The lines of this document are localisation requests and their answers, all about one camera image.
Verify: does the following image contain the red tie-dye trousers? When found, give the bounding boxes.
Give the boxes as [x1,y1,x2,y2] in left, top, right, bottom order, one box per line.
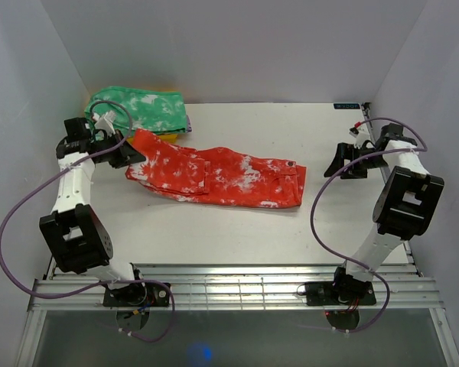
[125,129,306,209]

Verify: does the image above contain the yellow folded trousers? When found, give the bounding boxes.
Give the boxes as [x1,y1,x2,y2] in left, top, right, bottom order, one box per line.
[84,88,179,143]

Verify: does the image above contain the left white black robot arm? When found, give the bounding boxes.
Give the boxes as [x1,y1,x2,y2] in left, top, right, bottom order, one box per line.
[39,112,147,306]

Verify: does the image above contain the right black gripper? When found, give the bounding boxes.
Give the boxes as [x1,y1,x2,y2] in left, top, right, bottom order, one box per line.
[322,142,388,179]

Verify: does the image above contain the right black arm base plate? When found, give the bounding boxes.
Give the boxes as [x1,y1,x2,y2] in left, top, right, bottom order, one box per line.
[304,281,376,306]

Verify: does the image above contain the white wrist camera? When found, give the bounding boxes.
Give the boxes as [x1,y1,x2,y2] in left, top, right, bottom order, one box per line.
[349,125,370,149]
[93,111,116,135]

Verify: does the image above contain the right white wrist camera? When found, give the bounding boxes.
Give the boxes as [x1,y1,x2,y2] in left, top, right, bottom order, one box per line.
[349,125,370,149]

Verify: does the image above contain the purple folded garment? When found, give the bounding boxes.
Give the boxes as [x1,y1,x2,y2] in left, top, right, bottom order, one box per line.
[186,115,192,133]

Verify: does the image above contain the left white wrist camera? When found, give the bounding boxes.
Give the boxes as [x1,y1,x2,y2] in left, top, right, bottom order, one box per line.
[93,111,116,135]

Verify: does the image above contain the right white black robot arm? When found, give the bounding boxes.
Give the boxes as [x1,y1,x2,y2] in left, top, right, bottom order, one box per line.
[324,122,444,304]

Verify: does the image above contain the dark table label sticker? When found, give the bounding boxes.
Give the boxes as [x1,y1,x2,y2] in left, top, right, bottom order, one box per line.
[333,103,361,110]

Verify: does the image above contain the green tie-dye trousers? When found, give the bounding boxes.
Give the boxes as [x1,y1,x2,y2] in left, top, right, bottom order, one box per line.
[83,86,188,135]

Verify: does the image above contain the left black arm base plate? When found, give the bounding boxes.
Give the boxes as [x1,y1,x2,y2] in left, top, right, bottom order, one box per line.
[103,282,171,308]

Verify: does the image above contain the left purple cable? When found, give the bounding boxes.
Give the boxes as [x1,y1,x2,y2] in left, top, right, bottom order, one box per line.
[0,99,176,343]

